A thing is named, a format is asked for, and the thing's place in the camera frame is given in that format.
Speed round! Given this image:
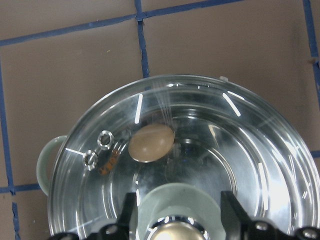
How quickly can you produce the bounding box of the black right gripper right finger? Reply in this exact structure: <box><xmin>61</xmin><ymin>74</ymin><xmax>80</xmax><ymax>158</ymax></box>
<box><xmin>220</xmin><ymin>191</ymin><xmax>320</xmax><ymax>240</ymax></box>

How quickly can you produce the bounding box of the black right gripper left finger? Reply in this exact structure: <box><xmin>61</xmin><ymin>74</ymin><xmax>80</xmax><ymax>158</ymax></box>
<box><xmin>47</xmin><ymin>191</ymin><xmax>138</xmax><ymax>240</ymax></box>

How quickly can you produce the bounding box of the brown egg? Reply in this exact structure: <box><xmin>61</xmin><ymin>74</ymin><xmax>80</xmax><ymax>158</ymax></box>
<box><xmin>128</xmin><ymin>124</ymin><xmax>175</xmax><ymax>163</ymax></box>

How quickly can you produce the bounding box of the glass pot lid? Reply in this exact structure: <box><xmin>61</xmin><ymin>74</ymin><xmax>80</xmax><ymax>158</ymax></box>
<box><xmin>47</xmin><ymin>74</ymin><xmax>320</xmax><ymax>240</ymax></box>

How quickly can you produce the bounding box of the pale green electric pot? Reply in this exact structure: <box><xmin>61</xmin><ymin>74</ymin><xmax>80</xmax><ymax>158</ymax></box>
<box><xmin>36</xmin><ymin>74</ymin><xmax>320</xmax><ymax>240</ymax></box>

